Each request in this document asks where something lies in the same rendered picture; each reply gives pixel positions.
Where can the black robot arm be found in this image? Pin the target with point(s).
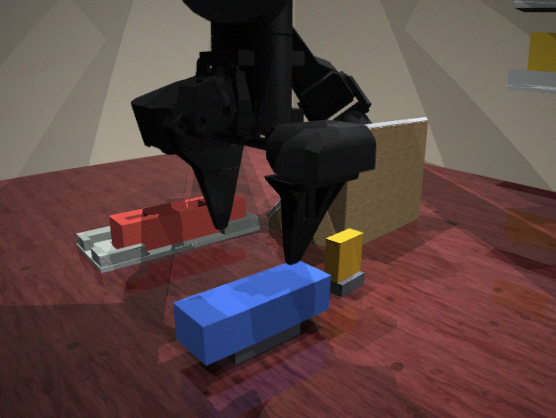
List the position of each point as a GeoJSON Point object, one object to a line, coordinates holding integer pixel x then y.
{"type": "Point", "coordinates": [174, 117]}

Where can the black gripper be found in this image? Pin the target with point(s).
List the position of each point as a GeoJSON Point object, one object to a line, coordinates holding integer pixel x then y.
{"type": "Point", "coordinates": [312, 160]}

